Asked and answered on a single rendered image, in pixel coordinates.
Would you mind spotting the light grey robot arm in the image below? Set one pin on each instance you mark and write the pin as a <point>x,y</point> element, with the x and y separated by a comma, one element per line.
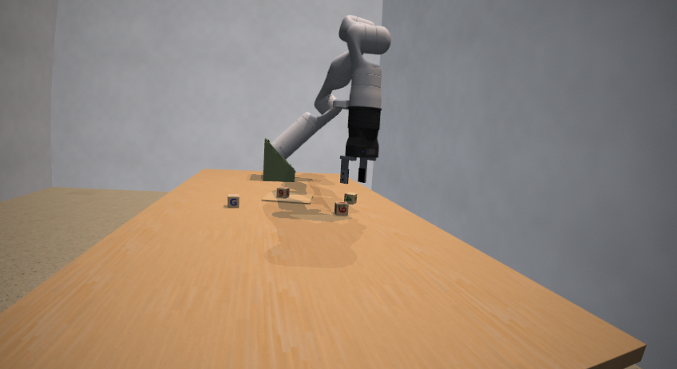
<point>360,39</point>

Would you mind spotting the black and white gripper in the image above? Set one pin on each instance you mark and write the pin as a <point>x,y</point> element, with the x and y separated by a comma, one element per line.
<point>364,107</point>

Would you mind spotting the beige flat mat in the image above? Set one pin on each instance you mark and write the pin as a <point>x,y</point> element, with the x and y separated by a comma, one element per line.
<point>296,198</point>

